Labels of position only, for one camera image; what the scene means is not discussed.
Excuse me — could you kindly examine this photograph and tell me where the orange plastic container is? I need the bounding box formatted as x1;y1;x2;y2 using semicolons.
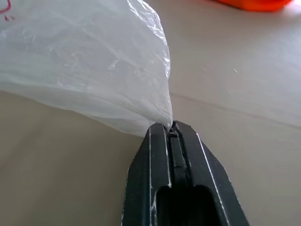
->
209;0;293;12

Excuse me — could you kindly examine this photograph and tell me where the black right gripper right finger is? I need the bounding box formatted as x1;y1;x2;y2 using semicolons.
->
169;120;250;226

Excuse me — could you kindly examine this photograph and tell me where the translucent white plastic bag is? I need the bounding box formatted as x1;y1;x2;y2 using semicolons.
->
0;0;174;138

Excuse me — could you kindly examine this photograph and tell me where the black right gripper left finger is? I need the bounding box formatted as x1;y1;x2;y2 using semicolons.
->
121;123;181;226

